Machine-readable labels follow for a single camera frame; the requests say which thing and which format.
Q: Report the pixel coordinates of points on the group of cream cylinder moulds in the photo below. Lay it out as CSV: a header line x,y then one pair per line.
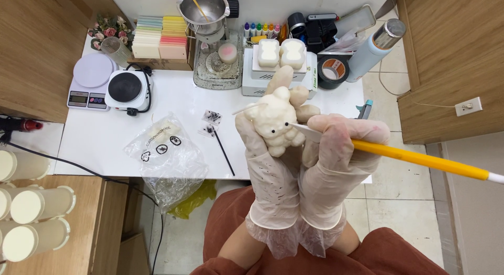
x,y
37,204

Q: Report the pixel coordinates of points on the thin black stick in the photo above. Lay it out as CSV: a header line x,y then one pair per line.
x,y
223,152

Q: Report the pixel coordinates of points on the clear plastic bag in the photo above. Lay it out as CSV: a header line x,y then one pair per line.
x,y
173,168

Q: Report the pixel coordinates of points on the person's left hand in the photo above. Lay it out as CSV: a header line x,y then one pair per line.
x,y
271,180

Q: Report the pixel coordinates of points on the stained grey tray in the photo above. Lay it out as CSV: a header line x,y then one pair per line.
x,y
204,80

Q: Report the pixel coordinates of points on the cream wax piece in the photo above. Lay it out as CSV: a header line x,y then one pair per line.
x,y
163,131

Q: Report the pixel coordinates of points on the red and black tool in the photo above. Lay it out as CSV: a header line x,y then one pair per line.
x,y
23,125

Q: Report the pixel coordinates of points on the round white pink candle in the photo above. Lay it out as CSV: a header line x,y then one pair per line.
x,y
227,53

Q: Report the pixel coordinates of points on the ribbed clear glass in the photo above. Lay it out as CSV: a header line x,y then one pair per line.
x,y
116,50

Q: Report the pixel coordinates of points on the white silicone candle mould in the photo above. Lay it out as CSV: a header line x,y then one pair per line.
x,y
293,54
268,53

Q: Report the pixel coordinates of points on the black cup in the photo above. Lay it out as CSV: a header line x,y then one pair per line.
x,y
296,23

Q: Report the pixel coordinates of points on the brown cardboard piece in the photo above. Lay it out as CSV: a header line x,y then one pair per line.
x,y
132,257

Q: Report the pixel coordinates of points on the cream sheep-shaped candle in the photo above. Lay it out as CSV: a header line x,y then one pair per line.
x,y
275,121

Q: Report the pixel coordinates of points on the light blue steel-capped bottle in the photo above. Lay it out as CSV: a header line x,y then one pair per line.
x,y
366,56

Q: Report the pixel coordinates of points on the black handheld device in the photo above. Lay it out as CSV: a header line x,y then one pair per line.
x,y
321,30

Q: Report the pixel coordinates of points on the clear plastic lid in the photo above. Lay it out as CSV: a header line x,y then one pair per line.
x,y
356,21

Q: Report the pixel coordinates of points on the steel melting pot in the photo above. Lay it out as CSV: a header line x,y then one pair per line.
x,y
200,9

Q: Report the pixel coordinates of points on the wooden wall panel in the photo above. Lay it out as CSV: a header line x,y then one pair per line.
x,y
35,50

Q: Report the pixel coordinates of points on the yellow plastic bag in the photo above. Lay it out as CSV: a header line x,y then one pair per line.
x,y
195,202

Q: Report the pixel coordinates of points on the teal utility knife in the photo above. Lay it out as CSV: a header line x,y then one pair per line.
x,y
365,109

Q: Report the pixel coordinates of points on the crumpled clear plastic wrap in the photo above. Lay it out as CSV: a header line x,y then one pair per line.
x,y
340,42

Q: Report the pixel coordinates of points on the row of coloured dye bottles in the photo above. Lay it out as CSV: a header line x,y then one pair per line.
x,y
262,30

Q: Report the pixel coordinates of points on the metal blade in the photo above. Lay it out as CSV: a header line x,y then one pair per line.
x,y
386,6

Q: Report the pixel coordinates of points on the large white box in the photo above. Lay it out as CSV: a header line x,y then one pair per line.
x,y
252,88

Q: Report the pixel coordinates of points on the white wall socket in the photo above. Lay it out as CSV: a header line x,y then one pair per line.
x,y
468,106

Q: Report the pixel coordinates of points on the clear plastic sleeve cover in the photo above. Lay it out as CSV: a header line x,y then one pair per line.
x,y
323,237
275,239

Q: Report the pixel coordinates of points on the metal pot stand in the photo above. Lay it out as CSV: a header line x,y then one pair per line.
x,y
212,35

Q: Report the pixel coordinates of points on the white electric hot plate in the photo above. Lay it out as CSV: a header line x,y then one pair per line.
x,y
125,88

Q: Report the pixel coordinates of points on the white digital kitchen scale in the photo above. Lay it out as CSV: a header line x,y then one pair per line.
x,y
92,74

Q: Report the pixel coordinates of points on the small white box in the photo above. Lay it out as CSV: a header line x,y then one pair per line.
x,y
260,73

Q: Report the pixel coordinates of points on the stack of pastel wax sheets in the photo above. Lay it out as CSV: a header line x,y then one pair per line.
x,y
159,38

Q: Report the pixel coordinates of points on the dried pink flower bouquet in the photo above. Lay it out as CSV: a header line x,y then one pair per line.
x,y
110,30

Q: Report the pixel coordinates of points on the black tape roll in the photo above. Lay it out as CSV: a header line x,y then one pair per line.
x,y
332,70

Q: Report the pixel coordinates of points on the wooden shelf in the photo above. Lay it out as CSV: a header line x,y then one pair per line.
x,y
82,227

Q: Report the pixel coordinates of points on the wooden box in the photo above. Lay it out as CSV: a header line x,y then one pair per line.
x,y
165,64

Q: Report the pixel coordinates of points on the yellow utility cutter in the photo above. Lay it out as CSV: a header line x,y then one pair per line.
x,y
258,38

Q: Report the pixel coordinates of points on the person's rust brown clothing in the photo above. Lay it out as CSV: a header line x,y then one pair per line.
x,y
393,255

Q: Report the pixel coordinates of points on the round speckled disc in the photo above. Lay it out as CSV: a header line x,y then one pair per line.
x,y
216,65

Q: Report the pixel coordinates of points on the wooden cabinet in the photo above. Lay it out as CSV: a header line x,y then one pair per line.
x,y
452,50

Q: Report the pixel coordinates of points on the small paint-stained plastic piece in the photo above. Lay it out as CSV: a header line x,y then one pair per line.
x,y
212,117
205,130

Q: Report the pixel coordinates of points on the yellow stirring stick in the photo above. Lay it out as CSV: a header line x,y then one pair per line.
x,y
197,6

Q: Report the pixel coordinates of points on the person's right hand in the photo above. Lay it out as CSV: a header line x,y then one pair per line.
x,y
334,168

